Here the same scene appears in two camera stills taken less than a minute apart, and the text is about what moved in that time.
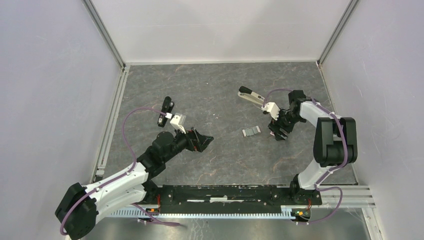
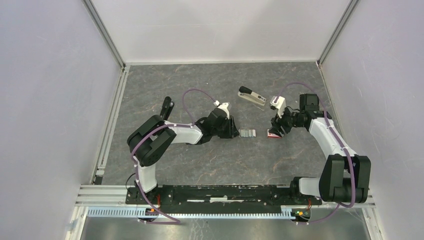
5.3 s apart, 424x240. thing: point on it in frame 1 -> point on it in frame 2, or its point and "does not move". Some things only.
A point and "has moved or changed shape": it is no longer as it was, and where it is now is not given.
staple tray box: x=250 y=131 has moved or changed shape
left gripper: x=196 y=141 -> x=232 y=131
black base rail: x=227 y=199 does not move
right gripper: x=275 y=125 does not move
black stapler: x=167 y=107 does not move
